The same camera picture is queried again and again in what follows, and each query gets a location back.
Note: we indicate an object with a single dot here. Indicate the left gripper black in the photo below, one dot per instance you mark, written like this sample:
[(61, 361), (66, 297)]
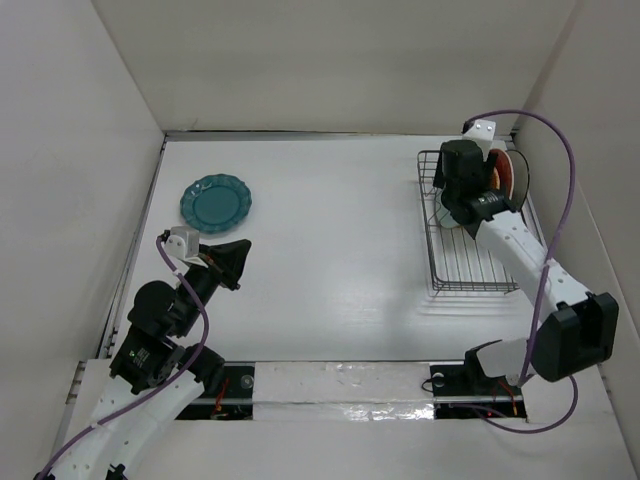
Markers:
[(227, 260)]

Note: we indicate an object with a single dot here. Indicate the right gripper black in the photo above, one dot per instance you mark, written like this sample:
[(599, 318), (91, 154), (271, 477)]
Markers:
[(439, 180)]

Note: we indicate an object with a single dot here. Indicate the light blue flower plate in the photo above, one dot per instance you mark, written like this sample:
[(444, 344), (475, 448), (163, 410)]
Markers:
[(445, 218)]

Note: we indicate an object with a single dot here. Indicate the dark teal scalloped plate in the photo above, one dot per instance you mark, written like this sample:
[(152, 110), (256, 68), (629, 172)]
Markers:
[(215, 204)]

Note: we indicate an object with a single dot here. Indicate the red plate blue flower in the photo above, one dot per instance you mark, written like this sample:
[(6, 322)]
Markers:
[(505, 168)]

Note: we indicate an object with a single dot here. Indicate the grey tree plate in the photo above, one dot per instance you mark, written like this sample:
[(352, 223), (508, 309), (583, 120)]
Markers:
[(521, 177)]

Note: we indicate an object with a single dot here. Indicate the orange woven plate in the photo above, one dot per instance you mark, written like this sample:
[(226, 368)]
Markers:
[(495, 182)]

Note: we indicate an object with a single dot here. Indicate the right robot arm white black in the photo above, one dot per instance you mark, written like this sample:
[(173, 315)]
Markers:
[(572, 328)]

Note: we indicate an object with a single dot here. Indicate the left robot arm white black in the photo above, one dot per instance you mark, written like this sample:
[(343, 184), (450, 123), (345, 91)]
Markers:
[(162, 365)]

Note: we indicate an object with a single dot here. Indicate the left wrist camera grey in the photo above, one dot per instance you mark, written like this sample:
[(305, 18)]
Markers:
[(181, 243)]

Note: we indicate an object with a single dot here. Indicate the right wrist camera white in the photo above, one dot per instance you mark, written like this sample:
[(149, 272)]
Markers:
[(480, 131)]

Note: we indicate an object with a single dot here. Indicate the black wire dish rack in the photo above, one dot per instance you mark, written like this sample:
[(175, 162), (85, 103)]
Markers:
[(456, 263)]

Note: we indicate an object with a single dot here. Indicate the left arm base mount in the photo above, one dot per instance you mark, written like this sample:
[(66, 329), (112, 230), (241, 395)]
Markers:
[(231, 401)]

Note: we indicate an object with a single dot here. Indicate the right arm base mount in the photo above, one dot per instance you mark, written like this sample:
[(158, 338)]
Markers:
[(456, 397)]

